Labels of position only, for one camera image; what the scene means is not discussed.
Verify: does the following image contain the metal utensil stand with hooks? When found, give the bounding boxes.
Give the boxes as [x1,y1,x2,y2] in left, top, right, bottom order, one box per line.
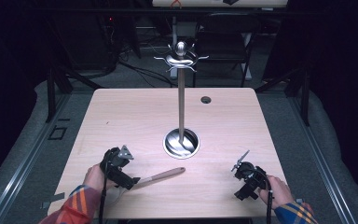
[153,40,210,161]

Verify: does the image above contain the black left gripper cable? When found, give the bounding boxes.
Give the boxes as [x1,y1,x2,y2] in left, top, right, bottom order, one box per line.
[98,161,110,224]

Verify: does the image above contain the black tape square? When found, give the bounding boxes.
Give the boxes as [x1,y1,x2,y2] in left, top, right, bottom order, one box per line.
[47,124,68,141]

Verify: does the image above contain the black chair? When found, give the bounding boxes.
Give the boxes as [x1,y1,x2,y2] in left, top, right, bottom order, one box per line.
[194,12,256,89]

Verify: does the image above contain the person's right hand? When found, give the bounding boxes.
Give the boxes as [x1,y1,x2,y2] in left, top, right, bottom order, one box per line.
[258,175,295,210]

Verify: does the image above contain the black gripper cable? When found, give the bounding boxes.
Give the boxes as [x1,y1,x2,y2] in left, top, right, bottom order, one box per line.
[255,168,275,224]
[98,161,110,224]

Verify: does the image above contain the grey tape strip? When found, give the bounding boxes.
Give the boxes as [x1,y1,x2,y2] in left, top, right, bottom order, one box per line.
[39,191,66,210]

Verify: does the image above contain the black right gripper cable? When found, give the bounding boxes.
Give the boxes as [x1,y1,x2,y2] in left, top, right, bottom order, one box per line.
[255,168,275,224]

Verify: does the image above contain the person's left hand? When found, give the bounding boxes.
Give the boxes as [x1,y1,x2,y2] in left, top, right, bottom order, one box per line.
[83,163,116,192]

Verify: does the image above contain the wooden-handled metal spatula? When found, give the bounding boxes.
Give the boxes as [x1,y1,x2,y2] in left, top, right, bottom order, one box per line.
[111,166,186,207]

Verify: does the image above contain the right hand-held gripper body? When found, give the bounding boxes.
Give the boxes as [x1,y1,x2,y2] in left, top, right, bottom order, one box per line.
[230,149,269,191]

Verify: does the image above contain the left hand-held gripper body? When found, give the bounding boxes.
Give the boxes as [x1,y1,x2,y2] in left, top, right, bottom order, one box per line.
[100,144,135,185]

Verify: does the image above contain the metal floor rail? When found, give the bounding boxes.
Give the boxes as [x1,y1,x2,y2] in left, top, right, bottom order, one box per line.
[0,92,73,224]
[287,92,358,224]

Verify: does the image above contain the black floor cables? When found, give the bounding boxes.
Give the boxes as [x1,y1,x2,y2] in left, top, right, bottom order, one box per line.
[117,46,176,89]

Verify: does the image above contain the black frame post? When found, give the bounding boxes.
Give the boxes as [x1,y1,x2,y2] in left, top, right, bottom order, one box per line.
[255,66,312,127]
[44,60,104,124]

